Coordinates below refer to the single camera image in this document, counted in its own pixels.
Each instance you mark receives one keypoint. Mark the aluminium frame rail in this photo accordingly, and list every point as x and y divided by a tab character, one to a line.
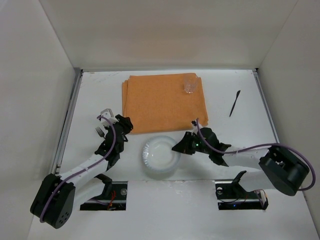
57	159
266	107

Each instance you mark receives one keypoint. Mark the white paper plate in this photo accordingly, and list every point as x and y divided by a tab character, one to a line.
158	157

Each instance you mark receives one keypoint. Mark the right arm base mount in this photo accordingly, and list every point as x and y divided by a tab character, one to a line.
232	196

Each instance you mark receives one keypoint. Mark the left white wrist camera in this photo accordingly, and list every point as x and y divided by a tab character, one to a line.
107	117

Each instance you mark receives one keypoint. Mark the right aluminium frame rail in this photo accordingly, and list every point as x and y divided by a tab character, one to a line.
266	107

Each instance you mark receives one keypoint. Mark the clear plastic cup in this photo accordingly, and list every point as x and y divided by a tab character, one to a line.
190	83

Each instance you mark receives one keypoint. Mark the left aluminium frame rail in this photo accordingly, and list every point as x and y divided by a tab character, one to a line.
57	159

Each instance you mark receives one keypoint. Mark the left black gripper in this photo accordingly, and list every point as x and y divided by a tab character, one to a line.
110	136

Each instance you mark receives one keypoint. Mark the black plastic fork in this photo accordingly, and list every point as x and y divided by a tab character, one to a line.
100	132

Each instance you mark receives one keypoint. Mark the black plastic knife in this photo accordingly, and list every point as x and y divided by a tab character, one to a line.
234	103

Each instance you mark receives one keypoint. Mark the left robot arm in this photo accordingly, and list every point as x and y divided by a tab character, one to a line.
59	195

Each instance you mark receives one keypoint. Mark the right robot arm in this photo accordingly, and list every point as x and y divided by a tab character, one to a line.
276	166

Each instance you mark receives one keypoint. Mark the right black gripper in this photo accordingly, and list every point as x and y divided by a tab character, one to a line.
188	142

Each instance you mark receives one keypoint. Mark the orange cloth napkin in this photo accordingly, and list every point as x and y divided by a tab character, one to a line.
158	103

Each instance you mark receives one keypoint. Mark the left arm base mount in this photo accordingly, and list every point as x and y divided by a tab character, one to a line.
112	198

